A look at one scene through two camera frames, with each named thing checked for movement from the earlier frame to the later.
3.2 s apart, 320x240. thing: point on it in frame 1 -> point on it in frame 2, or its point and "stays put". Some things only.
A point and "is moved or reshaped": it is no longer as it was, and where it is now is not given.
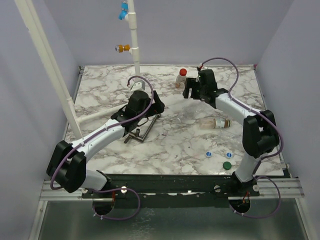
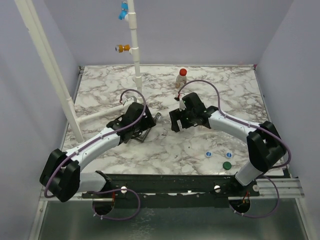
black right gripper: x=194 y=89 -> x=180 y=118
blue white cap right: x=229 y=155 stays put
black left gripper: x=156 y=107 -> x=148 y=121
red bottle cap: x=183 y=72 stays put
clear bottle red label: x=180 y=82 stays put
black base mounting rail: x=172 y=191 stays put
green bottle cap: x=227 y=165 stays put
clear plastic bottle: x=188 y=115 is moved or reshaped
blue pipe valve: x=124 y=8 stays put
